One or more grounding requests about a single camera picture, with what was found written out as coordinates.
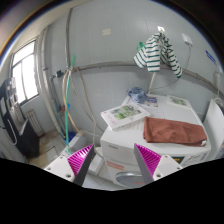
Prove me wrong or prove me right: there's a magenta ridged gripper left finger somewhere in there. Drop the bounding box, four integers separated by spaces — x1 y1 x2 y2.
45 145 95 186

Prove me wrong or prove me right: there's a green hose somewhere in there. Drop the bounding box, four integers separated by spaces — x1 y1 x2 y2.
63 54 77 155

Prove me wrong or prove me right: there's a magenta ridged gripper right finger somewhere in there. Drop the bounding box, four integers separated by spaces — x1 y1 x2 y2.
134 144 182 184

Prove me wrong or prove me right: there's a beige hose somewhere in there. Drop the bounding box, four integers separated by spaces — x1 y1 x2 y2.
61 67 84 137

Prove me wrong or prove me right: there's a white appliance at right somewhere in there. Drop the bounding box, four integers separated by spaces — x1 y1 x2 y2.
203 99 224 161

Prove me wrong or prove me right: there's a small illustrated booklet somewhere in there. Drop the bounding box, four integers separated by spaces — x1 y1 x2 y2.
167 95 191 108

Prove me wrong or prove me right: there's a white wall socket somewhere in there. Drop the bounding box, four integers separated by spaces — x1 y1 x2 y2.
182 34 193 46

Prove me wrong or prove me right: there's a brown folded towel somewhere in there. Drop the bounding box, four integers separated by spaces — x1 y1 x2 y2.
143 117 207 147

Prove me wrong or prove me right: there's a white radiator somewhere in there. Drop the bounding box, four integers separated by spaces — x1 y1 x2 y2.
26 110 45 137

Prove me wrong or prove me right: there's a white illustrated book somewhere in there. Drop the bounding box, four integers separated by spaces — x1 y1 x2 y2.
101 103 150 130

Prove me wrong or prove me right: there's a black wall appliance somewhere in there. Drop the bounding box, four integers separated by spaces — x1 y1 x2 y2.
0 78 39 158

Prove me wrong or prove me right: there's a blue crumpled cloth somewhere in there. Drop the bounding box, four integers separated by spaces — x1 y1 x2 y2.
127 87 147 103

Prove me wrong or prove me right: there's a window with white frame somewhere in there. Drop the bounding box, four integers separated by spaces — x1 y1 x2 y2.
11 41 38 104

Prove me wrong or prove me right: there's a white washing machine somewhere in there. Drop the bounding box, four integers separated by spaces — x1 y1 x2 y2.
100 95 211 188

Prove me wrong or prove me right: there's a green white striped shirt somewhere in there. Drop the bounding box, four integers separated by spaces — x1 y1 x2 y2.
134 33 182 78

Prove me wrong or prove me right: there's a horizontal grey wall pipe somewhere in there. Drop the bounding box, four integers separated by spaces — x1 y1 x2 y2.
71 61 224 98

